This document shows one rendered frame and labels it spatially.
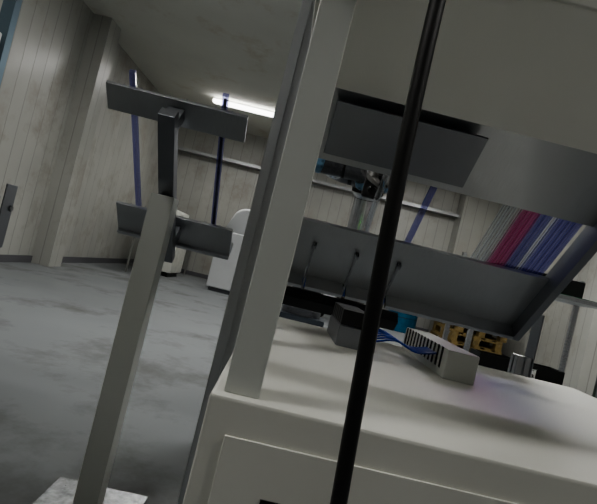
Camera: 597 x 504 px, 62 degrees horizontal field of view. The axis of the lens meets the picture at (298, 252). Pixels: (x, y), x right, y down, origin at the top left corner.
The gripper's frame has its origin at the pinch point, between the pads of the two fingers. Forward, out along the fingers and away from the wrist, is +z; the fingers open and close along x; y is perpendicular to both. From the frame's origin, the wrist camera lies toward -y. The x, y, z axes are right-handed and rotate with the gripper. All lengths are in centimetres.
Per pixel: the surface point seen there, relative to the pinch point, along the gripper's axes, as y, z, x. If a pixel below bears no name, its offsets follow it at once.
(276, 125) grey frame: 16.3, 27.1, -24.1
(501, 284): -18.6, -2.4, 37.4
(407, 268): -21.0, -2.9, 13.6
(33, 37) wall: -94, -400, -313
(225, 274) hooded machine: -417, -540, -101
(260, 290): 17, 74, -19
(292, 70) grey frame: 24.3, 22.0, -23.8
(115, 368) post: -56, 20, -52
